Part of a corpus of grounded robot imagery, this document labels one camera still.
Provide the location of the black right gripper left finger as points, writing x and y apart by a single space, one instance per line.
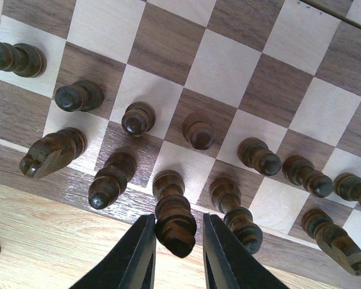
130 263

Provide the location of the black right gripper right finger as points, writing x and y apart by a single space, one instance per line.
227 263

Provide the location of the dark pawn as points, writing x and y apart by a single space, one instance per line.
255 154
138 118
300 171
348 187
83 95
198 131

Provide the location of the dark king piece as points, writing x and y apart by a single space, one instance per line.
175 225

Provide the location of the wooden chess board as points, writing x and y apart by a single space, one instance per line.
282 71

